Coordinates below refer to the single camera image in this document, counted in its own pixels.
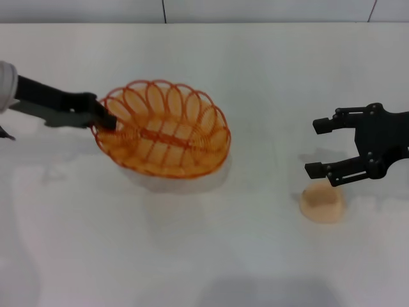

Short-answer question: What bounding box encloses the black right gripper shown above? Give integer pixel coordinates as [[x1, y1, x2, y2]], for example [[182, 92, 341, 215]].
[[304, 102, 409, 188]]

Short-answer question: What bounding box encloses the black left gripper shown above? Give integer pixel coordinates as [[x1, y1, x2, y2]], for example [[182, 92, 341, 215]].
[[8, 74, 118, 130]]

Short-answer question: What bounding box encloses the pale round bread bun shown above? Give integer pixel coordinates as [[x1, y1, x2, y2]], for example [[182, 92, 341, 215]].
[[300, 186, 346, 224]]

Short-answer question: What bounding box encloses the orange woven plastic basket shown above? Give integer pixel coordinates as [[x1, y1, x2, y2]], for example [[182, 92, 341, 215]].
[[90, 78, 232, 180]]

